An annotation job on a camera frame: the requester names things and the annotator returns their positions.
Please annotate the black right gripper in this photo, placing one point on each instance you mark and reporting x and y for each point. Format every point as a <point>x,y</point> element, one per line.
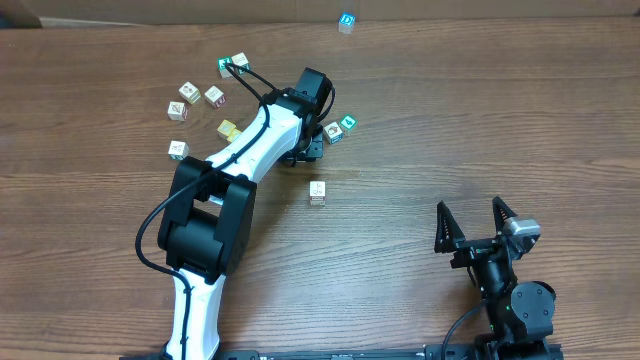
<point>450,233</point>

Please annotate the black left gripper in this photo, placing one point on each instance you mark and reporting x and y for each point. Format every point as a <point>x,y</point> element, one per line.
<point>316,148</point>

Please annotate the red edged wooden block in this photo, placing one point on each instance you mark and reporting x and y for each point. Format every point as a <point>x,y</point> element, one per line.
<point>317,193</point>

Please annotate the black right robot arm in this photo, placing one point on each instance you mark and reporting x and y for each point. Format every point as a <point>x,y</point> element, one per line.
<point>518,312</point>

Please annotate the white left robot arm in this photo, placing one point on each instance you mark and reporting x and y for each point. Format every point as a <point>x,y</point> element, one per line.
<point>207,216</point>

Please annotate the blue edged picture block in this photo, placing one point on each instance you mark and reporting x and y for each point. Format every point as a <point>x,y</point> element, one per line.
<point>333,133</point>

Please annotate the green number 4 block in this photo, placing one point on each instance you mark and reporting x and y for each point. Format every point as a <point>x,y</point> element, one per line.
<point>348,124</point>

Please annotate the yellow letter O block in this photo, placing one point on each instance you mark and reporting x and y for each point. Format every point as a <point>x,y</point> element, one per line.
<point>233,135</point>

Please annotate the yellow letter G block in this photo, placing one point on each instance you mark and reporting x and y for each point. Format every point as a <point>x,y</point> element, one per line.
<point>225,129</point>

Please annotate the red letter U block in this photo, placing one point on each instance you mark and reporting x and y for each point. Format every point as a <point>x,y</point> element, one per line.
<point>215,97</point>

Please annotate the teal number block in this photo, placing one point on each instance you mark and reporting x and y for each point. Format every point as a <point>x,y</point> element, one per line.
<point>242,63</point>

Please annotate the green letter block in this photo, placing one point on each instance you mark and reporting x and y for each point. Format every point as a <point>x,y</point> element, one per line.
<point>222,62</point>

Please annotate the blue letter D block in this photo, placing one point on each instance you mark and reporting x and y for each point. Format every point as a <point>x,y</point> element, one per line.
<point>346,23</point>

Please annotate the yellow edged picture block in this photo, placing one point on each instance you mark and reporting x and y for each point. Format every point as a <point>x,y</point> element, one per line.
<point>189,92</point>

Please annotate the teal edged picture block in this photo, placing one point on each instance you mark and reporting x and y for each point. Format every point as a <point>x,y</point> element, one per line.
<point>178,150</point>

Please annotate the red edged picture block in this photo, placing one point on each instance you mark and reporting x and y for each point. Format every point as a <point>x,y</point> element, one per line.
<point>177,111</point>

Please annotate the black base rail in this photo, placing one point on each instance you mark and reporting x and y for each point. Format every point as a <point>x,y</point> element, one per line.
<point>429,352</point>

